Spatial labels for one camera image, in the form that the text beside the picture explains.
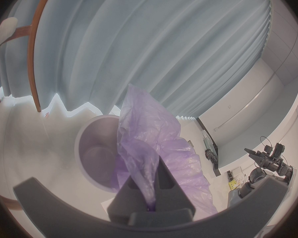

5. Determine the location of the white cushioned wooden chair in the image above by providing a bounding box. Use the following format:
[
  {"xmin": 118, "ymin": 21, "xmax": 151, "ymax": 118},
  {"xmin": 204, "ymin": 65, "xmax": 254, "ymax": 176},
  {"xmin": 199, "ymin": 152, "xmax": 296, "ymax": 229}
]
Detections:
[{"xmin": 0, "ymin": 0, "xmax": 58, "ymax": 211}]

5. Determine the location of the pale blue curtain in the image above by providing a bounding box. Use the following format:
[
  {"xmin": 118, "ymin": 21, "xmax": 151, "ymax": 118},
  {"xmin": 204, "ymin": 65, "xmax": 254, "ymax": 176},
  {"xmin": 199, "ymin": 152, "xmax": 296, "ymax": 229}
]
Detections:
[{"xmin": 0, "ymin": 0, "xmax": 273, "ymax": 119}]

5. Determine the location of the white trash bin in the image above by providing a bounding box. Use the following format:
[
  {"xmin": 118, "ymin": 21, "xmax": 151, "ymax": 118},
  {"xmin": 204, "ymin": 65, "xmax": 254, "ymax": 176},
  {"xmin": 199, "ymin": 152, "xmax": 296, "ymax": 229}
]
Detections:
[{"xmin": 74, "ymin": 115, "xmax": 129, "ymax": 193}]

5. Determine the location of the crumpled black plastic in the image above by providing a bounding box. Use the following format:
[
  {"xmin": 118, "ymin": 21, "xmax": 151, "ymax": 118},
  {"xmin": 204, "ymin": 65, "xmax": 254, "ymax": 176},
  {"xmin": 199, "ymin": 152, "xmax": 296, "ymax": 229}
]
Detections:
[{"xmin": 205, "ymin": 148, "xmax": 218, "ymax": 162}]

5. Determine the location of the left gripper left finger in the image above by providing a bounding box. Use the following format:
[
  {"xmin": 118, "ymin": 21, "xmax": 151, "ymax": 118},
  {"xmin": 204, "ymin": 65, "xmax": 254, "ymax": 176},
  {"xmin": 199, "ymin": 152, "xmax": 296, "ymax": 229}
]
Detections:
[{"xmin": 107, "ymin": 174, "xmax": 150, "ymax": 224}]

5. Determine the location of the pale green dustpan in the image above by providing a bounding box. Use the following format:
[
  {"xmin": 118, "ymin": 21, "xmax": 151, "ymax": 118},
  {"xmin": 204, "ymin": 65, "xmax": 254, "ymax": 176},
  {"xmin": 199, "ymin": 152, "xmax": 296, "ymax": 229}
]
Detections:
[{"xmin": 202, "ymin": 130, "xmax": 214, "ymax": 149}]

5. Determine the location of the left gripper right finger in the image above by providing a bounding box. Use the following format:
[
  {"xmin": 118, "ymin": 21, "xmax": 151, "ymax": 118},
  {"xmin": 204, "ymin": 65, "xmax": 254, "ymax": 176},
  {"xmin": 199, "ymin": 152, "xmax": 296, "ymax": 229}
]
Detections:
[{"xmin": 153, "ymin": 155, "xmax": 197, "ymax": 215}]

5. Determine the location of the purple plastic bag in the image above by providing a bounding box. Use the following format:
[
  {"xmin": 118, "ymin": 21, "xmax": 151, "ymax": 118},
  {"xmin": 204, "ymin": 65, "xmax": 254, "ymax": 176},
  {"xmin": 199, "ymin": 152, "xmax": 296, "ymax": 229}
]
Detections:
[{"xmin": 115, "ymin": 83, "xmax": 218, "ymax": 215}]

